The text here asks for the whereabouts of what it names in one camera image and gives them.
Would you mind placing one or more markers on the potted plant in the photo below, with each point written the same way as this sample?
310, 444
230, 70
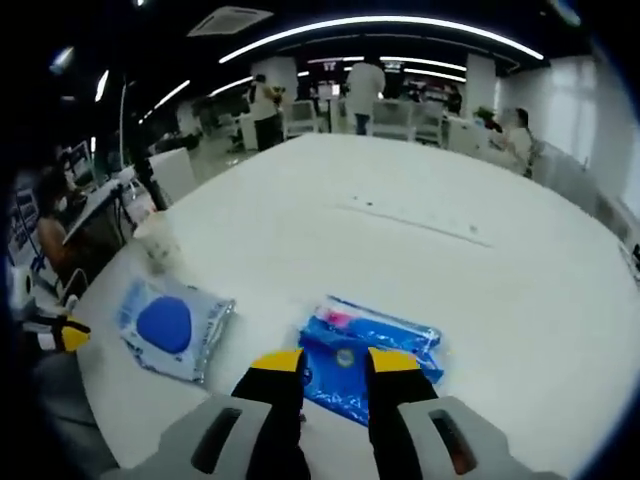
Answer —
484, 115

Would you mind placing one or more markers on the white table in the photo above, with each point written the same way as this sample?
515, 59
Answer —
400, 260

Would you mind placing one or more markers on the packet with blue round pad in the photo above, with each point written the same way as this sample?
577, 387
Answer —
165, 325

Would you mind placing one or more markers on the ceiling air conditioner vent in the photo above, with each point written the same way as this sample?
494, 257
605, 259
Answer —
230, 21

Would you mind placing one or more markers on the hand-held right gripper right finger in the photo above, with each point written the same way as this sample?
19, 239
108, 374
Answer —
410, 425

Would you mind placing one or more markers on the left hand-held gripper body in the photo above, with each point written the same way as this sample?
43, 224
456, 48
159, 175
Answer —
24, 287

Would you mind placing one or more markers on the tilted white stand desk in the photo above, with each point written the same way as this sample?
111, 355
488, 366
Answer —
95, 210

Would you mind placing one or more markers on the curved ceiling light strip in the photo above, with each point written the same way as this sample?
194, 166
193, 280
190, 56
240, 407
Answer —
380, 21

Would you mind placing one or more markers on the white chair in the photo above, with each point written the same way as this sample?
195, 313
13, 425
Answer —
302, 119
394, 120

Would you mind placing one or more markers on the blue toothbrush packet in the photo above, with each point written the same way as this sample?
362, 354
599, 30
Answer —
350, 340

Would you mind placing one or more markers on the wall poster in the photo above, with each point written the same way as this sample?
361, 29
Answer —
25, 225

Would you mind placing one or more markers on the white paper cup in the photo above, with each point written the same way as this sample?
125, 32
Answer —
160, 245

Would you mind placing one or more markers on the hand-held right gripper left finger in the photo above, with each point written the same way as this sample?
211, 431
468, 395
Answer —
240, 430

